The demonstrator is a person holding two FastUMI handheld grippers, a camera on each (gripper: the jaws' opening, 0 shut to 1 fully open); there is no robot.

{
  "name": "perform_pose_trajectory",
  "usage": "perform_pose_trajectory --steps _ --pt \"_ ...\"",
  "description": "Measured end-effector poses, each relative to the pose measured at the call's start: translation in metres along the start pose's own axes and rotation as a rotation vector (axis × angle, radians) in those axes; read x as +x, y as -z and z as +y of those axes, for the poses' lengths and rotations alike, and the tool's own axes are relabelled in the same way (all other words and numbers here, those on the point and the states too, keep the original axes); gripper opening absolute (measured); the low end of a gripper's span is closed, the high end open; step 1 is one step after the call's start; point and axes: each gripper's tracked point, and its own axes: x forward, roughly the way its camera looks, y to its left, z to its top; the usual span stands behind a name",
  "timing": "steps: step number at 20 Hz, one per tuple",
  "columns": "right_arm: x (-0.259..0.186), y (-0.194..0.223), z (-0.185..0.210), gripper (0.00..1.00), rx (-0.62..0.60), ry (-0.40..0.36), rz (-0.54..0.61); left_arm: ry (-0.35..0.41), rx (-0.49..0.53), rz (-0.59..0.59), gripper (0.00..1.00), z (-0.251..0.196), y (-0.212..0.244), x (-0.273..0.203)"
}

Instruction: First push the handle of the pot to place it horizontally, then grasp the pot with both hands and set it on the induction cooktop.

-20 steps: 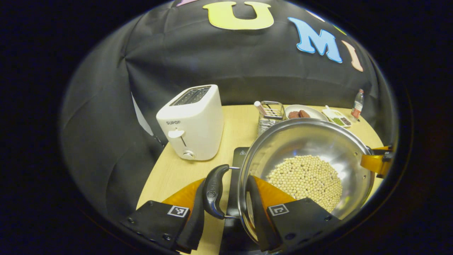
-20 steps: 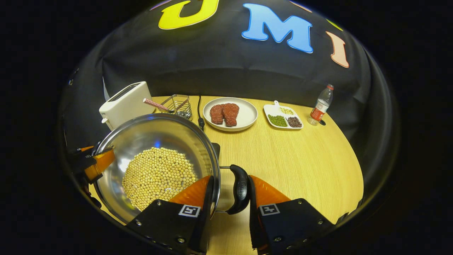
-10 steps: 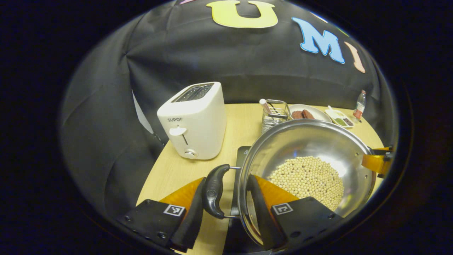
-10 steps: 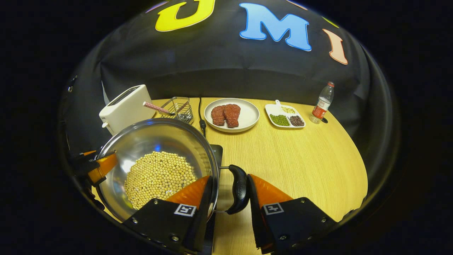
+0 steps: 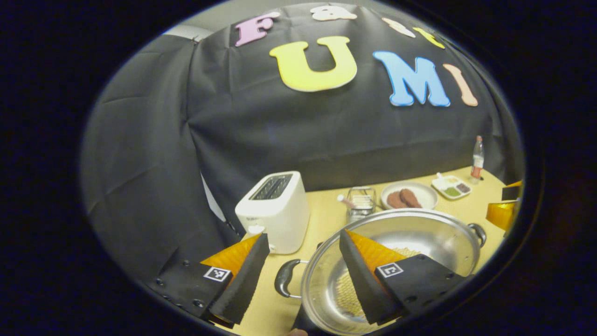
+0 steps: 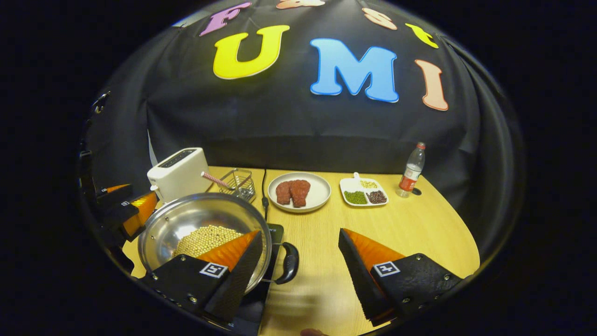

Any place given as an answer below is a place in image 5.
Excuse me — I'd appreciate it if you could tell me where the white divided dish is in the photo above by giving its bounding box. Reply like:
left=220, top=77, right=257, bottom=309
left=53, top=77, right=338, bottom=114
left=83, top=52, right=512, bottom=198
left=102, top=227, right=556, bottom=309
left=431, top=173, right=472, bottom=200

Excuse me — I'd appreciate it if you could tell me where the black backdrop cloth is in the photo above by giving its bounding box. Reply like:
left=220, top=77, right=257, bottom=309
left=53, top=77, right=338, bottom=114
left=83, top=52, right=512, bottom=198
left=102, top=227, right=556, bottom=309
left=79, top=2, right=525, bottom=285

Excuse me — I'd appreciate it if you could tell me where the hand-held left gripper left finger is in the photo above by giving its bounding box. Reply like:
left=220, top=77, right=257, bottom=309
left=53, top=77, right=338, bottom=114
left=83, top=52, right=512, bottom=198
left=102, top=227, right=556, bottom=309
left=147, top=232, right=271, bottom=327

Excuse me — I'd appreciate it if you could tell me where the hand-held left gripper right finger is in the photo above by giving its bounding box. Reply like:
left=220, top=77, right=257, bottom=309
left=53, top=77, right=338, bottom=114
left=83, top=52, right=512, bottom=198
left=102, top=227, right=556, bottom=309
left=338, top=229, right=467, bottom=326

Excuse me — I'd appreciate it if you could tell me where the clear water bottle red label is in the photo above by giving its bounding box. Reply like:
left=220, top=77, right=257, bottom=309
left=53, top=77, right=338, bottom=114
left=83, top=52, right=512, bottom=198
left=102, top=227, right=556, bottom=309
left=470, top=135, right=485, bottom=184

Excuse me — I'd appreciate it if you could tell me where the white toaster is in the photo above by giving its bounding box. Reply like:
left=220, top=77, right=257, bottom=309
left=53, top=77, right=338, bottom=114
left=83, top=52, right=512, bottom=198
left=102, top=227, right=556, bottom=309
left=235, top=171, right=311, bottom=255

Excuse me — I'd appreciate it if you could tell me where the wire mesh basket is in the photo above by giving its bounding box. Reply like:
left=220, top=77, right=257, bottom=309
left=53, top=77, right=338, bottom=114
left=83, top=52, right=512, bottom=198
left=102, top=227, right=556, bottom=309
left=346, top=186, right=377, bottom=224

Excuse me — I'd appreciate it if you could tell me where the white oval plate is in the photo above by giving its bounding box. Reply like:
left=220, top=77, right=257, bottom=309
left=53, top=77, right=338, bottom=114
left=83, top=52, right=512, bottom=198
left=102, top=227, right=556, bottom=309
left=381, top=182, right=438, bottom=210

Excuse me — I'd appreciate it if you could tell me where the stainless steel pot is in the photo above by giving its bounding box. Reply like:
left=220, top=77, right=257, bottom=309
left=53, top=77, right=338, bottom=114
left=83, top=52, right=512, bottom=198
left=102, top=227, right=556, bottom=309
left=274, top=208, right=487, bottom=336

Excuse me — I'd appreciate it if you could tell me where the pile of soybeans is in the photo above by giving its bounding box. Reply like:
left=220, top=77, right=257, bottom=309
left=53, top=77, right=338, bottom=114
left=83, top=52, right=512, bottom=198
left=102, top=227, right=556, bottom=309
left=336, top=247, right=423, bottom=321

